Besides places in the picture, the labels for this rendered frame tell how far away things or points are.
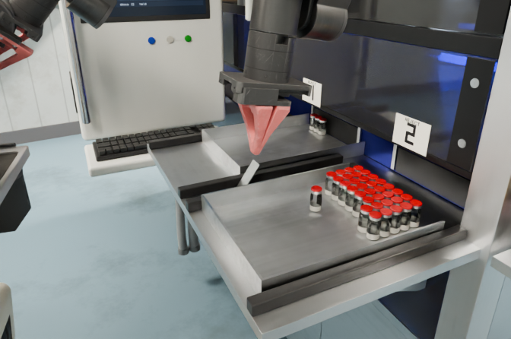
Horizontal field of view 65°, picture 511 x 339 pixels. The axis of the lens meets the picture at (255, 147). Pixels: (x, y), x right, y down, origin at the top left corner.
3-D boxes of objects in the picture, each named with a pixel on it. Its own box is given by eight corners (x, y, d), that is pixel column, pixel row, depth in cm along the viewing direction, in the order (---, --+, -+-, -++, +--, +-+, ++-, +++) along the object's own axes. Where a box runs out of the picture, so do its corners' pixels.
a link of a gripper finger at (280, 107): (282, 162, 51) (295, 90, 48) (230, 164, 48) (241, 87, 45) (258, 144, 57) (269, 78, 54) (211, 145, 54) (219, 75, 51)
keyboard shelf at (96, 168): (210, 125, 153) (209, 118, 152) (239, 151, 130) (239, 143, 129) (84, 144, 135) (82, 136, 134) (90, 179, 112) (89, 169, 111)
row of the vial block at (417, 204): (357, 183, 86) (359, 164, 85) (421, 226, 71) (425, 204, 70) (348, 185, 86) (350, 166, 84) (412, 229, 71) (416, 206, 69)
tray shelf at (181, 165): (299, 125, 128) (299, 119, 127) (509, 245, 70) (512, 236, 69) (147, 150, 109) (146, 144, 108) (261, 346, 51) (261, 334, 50)
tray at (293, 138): (308, 124, 123) (309, 112, 122) (363, 154, 101) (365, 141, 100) (201, 141, 110) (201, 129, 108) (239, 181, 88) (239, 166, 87)
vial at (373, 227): (372, 232, 70) (376, 209, 68) (382, 239, 68) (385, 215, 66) (363, 235, 69) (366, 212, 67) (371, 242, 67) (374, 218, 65)
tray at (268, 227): (347, 176, 90) (348, 162, 89) (441, 239, 68) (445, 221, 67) (201, 210, 77) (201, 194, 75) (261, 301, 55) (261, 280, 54)
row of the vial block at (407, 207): (348, 185, 86) (350, 166, 84) (411, 229, 71) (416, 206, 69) (340, 188, 85) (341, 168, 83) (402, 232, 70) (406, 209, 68)
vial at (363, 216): (364, 225, 72) (367, 203, 70) (372, 232, 70) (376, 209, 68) (354, 228, 71) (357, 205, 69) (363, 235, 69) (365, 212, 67)
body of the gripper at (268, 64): (311, 100, 50) (322, 40, 48) (236, 98, 46) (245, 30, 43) (285, 89, 56) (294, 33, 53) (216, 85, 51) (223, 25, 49)
